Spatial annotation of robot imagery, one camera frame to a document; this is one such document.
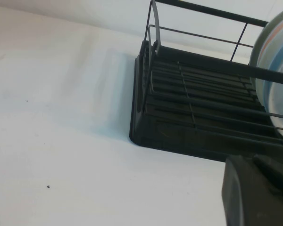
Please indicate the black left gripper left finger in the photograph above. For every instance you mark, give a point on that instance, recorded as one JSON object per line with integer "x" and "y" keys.
{"x": 245, "y": 200}

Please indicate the blue plate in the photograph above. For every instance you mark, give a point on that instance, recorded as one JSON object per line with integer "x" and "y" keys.
{"x": 280, "y": 99}

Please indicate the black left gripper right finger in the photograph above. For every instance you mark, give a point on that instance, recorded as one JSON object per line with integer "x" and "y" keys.
{"x": 278, "y": 176}

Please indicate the grey plate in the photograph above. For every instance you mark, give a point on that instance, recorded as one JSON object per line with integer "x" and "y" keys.
{"x": 259, "y": 47}

